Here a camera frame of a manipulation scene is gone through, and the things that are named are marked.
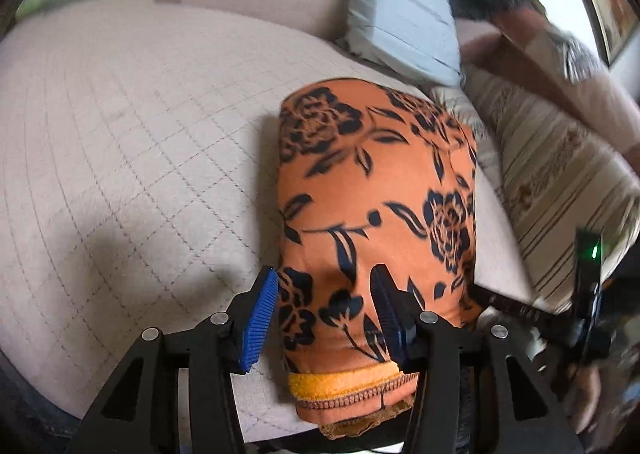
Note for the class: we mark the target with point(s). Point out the orange black floral garment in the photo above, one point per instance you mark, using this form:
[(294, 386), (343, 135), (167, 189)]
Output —
[(367, 175)]

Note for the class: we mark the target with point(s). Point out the pink quilted bed cover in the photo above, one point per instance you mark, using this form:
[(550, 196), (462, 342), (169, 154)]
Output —
[(138, 163)]

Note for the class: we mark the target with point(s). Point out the light blue pillow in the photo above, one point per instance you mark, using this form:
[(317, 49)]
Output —
[(416, 39)]

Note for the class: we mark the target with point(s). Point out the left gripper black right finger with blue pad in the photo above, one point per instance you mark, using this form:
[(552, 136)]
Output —
[(477, 391)]

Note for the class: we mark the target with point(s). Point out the beige striped pillow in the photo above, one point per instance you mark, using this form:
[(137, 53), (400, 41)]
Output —
[(551, 175)]

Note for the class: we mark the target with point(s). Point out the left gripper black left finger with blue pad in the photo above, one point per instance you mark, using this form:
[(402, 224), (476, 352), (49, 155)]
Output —
[(136, 411)]

